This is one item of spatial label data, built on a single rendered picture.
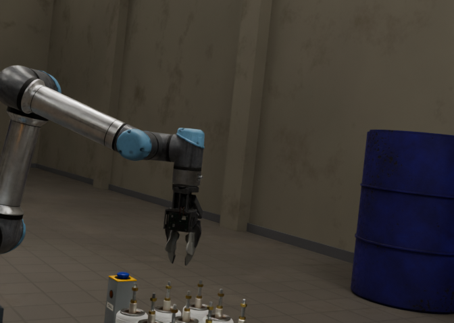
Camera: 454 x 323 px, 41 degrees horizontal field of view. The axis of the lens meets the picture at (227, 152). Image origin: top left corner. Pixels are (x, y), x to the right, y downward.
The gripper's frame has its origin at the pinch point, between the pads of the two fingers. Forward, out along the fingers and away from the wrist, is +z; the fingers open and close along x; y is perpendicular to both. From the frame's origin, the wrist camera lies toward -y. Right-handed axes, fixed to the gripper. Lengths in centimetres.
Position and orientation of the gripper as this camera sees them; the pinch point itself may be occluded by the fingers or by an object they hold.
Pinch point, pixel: (180, 259)
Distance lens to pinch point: 169.4
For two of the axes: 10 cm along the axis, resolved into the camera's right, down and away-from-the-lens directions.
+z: -1.0, 9.9, 0.1
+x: 9.7, 1.0, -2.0
